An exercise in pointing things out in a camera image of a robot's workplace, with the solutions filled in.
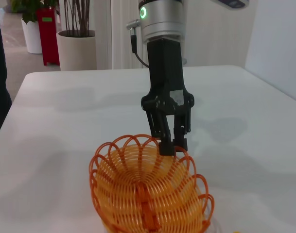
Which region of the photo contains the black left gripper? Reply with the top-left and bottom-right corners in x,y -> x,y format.
140,38 -> 194,156

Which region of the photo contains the orange wire basket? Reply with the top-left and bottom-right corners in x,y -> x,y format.
89,134 -> 215,233

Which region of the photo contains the large white planter pot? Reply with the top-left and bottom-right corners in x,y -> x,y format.
56,30 -> 98,71

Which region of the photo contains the bare dark branches plant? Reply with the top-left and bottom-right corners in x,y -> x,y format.
63,0 -> 92,37

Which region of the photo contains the red stand with green label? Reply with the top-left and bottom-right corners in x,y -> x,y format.
36,6 -> 61,67

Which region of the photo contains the small white planter pot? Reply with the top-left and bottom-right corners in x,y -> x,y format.
21,18 -> 43,55

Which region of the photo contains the green leafy plant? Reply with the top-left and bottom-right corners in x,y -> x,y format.
10,0 -> 60,24

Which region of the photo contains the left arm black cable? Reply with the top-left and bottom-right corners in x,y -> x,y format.
126,19 -> 151,68

